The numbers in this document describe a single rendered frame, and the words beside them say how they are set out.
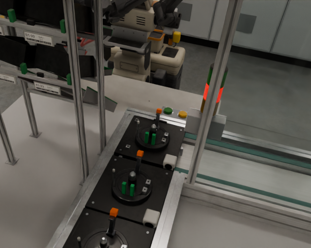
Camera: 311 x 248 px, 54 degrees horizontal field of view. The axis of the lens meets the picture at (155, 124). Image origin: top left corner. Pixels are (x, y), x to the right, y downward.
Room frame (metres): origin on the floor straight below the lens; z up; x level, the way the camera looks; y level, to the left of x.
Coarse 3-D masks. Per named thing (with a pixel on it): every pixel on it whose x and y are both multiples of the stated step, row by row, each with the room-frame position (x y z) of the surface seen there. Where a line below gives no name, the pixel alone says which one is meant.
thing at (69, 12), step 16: (64, 0) 0.73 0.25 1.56; (96, 0) 0.90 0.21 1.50; (64, 16) 0.73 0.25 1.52; (96, 16) 0.90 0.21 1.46; (96, 32) 0.89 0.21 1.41; (96, 48) 0.89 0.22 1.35; (96, 64) 0.89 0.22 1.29; (80, 80) 0.74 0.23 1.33; (80, 96) 0.74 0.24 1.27; (0, 112) 0.81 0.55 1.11; (32, 112) 0.97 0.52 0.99; (80, 112) 0.72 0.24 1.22; (0, 128) 0.79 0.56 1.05; (32, 128) 0.96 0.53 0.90; (80, 128) 0.72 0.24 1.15; (80, 144) 0.73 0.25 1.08; (16, 160) 0.80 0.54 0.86
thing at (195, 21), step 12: (192, 0) 3.90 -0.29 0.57; (204, 0) 3.87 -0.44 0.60; (216, 0) 3.86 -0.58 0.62; (180, 12) 3.92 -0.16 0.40; (192, 12) 3.90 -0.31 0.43; (204, 12) 3.87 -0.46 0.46; (180, 24) 3.93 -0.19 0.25; (192, 24) 3.89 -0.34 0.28; (204, 24) 3.86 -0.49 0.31; (180, 36) 3.95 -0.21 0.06; (192, 36) 3.91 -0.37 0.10; (204, 36) 3.85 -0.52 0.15
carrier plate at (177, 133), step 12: (132, 120) 1.01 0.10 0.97; (144, 120) 1.02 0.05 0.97; (132, 132) 0.93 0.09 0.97; (168, 132) 0.95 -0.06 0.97; (180, 132) 0.96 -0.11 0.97; (120, 144) 0.85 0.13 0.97; (132, 144) 0.86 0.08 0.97; (180, 144) 0.89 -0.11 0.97; (132, 156) 0.79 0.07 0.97; (144, 156) 0.80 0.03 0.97; (156, 156) 0.81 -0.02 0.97
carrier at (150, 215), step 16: (112, 160) 0.76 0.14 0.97; (128, 160) 0.77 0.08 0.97; (112, 176) 0.69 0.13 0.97; (128, 176) 0.65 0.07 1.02; (144, 176) 0.69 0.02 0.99; (160, 176) 0.71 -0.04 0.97; (96, 192) 0.61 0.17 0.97; (112, 192) 0.62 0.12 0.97; (128, 192) 0.61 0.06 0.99; (144, 192) 0.61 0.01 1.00; (160, 192) 0.64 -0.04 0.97; (96, 208) 0.55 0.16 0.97; (128, 208) 0.57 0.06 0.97; (144, 208) 0.57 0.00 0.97; (160, 208) 0.58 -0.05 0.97; (144, 224) 0.52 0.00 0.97
